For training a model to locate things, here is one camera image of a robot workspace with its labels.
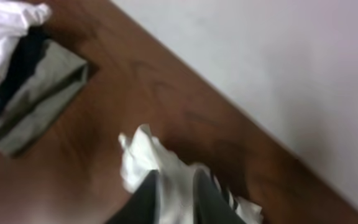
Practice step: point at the white printed t-shirt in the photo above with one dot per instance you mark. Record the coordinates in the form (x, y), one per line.
(143, 153)

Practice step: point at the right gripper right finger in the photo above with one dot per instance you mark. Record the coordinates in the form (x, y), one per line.
(209, 206)

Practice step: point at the olive folded trousers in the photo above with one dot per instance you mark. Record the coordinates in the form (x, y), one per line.
(59, 76)

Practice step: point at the dark red-trimmed folded garment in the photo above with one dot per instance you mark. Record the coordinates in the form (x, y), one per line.
(24, 60)

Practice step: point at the white folded shirt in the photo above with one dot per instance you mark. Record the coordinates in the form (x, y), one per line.
(16, 18)

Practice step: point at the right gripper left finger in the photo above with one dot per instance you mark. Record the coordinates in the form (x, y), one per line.
(140, 208)

